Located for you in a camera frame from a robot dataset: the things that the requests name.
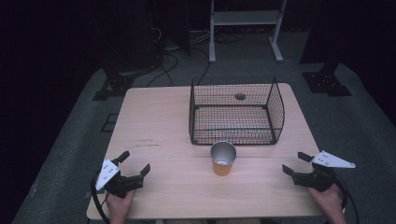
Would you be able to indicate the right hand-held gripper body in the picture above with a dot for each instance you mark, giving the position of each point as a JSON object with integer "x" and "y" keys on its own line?
{"x": 319, "y": 180}

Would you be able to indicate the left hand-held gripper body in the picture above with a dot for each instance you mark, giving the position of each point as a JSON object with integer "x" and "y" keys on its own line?
{"x": 123, "y": 184}

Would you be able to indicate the orange cup with silver inside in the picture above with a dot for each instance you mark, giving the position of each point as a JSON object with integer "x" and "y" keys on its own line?
{"x": 222, "y": 168}

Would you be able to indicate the person's left hand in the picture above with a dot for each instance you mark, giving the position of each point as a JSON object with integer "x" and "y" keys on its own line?
{"x": 118, "y": 207}

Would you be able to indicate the person's right hand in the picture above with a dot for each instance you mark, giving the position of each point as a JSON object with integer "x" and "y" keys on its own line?
{"x": 331, "y": 200}

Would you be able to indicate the black stand base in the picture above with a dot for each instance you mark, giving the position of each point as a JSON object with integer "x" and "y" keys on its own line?
{"x": 116, "y": 84}
{"x": 325, "y": 82}

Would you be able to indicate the small dark round disc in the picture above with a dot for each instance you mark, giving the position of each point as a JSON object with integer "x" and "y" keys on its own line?
{"x": 240, "y": 96}

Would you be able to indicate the white metal stand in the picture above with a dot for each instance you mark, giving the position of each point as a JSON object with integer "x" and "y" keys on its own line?
{"x": 246, "y": 17}

